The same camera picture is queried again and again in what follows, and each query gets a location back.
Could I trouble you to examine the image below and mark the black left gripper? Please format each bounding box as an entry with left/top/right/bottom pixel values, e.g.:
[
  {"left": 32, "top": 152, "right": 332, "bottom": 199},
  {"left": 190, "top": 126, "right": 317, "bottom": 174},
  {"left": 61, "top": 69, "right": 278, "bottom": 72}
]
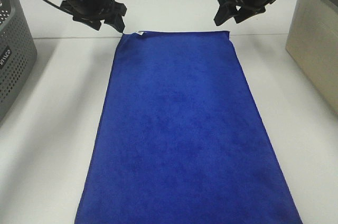
[{"left": 60, "top": 0, "right": 127, "bottom": 33}]

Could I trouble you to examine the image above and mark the blue microfibre towel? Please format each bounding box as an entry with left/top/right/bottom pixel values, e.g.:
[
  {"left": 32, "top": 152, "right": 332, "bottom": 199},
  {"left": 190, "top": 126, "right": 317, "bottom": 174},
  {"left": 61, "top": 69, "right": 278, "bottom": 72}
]
[{"left": 74, "top": 31, "right": 302, "bottom": 223}]

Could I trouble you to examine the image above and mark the beige storage box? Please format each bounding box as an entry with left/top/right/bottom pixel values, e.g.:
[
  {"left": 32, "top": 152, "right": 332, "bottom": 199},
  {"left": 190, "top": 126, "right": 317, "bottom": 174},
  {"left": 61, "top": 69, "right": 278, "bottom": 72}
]
[{"left": 286, "top": 0, "right": 337, "bottom": 112}]

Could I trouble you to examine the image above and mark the grey perforated plastic basket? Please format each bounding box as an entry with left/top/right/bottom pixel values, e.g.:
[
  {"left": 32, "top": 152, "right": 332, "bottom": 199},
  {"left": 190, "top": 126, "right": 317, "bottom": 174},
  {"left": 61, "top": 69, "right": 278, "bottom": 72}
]
[{"left": 1, "top": 0, "right": 37, "bottom": 119}]

